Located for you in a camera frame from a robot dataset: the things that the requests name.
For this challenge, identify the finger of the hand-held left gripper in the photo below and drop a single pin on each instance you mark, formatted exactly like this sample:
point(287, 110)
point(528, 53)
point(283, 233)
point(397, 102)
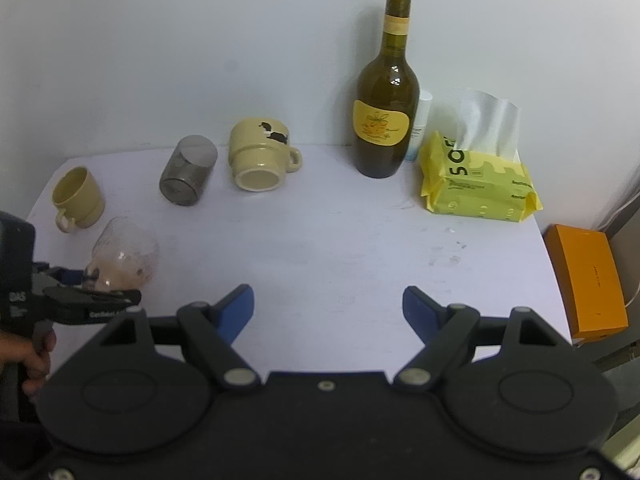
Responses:
point(75, 277)
point(95, 302)

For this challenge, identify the person's left hand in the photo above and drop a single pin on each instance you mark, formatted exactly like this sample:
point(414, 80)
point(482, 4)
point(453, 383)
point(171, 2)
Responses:
point(31, 360)

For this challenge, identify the clear plastic cup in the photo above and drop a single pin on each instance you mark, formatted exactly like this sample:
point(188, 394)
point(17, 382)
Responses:
point(127, 255)

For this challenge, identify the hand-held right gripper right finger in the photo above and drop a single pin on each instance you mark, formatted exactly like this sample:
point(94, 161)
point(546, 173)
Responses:
point(421, 311)

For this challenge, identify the small white bottle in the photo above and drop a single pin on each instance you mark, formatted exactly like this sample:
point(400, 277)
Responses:
point(422, 125)

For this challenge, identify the orange box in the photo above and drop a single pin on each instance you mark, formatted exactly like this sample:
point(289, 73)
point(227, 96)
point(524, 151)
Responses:
point(587, 280)

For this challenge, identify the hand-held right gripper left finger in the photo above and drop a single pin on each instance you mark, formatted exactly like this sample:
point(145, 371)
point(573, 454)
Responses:
point(234, 311)

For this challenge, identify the brown wine bottle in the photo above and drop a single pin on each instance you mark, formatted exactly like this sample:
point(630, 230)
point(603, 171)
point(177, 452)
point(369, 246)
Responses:
point(385, 90)

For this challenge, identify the metal cup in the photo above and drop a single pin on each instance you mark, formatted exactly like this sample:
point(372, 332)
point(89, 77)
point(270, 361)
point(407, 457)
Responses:
point(190, 170)

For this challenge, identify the cream mug with dog print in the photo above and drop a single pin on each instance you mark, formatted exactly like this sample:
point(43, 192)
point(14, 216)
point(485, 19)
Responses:
point(257, 152)

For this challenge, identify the small yellow cup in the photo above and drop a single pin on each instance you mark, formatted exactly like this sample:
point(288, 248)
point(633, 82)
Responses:
point(80, 195)

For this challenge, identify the yellow tissue pack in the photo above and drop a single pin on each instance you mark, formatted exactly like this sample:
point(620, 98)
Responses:
point(475, 185)

